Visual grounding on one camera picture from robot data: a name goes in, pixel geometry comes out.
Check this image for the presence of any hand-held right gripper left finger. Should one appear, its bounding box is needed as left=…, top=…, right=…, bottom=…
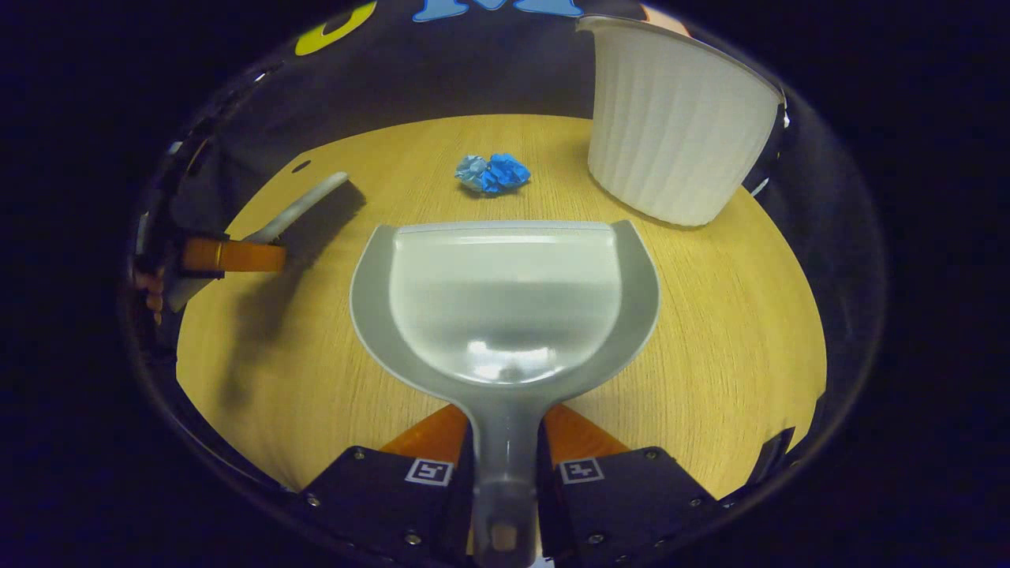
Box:
left=300, top=403, right=475, bottom=566

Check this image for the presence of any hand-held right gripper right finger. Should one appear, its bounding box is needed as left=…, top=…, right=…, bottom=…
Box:
left=538, top=403, right=721, bottom=564

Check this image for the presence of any grey plastic dustpan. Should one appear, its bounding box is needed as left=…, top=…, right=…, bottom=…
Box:
left=350, top=219, right=661, bottom=568

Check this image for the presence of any light blue paper trash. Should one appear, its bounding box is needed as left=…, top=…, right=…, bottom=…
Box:
left=455, top=155, right=490, bottom=192

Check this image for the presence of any white ribbed garbage bin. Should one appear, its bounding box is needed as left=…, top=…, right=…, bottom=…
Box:
left=576, top=14, right=786, bottom=228

